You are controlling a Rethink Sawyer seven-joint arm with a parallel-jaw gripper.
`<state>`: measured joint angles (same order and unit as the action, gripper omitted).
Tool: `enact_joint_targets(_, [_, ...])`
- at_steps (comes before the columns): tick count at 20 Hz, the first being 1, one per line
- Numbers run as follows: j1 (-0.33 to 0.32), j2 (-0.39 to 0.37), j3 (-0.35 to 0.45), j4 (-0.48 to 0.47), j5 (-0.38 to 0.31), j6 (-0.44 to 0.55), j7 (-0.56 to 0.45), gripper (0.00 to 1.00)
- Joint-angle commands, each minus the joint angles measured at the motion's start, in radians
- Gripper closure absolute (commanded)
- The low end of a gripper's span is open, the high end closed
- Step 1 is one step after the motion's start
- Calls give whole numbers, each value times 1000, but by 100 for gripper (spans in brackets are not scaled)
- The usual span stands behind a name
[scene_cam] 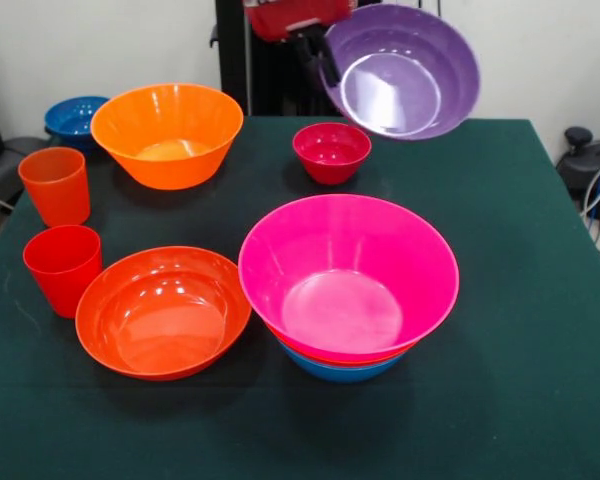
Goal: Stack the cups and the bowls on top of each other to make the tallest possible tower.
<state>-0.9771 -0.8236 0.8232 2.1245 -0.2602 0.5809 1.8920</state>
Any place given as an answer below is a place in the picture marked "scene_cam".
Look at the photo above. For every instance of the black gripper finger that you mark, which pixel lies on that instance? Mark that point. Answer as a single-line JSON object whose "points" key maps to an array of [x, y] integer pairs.
{"points": [[307, 55], [327, 57]]}

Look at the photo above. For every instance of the small dark blue bowl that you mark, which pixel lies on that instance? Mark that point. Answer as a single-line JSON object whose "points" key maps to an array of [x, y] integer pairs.
{"points": [[72, 120]]}

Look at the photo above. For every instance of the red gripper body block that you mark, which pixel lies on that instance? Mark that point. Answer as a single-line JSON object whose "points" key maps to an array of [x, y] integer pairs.
{"points": [[290, 15]]}

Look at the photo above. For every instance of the large orange bowl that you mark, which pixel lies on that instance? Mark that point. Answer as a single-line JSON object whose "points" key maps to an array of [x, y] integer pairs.
{"points": [[170, 125]]}

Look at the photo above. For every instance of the light blue bowl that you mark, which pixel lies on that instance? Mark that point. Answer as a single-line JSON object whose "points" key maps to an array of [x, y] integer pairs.
{"points": [[340, 372]]}

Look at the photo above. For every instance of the orange cup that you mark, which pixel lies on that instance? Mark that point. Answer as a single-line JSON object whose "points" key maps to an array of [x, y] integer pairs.
{"points": [[55, 195]]}

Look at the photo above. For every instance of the purple bowl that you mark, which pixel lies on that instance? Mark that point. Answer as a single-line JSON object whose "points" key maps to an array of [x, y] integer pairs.
{"points": [[405, 75]]}

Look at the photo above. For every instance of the small crimson bowl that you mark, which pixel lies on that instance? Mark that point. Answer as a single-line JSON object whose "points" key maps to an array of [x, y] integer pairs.
{"points": [[330, 150]]}

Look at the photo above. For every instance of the orange-red shallow bowl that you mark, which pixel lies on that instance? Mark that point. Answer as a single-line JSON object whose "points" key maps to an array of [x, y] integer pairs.
{"points": [[165, 320], [305, 352]]}

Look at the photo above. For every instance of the dark green table cloth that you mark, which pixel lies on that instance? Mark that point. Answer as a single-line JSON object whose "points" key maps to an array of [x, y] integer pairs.
{"points": [[300, 425]]}

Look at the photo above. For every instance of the red cup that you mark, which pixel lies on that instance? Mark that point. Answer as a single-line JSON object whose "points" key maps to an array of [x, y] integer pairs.
{"points": [[65, 280]]}

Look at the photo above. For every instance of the large pink bowl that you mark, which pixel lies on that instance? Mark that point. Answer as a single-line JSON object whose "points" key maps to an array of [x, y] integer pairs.
{"points": [[345, 270]]}

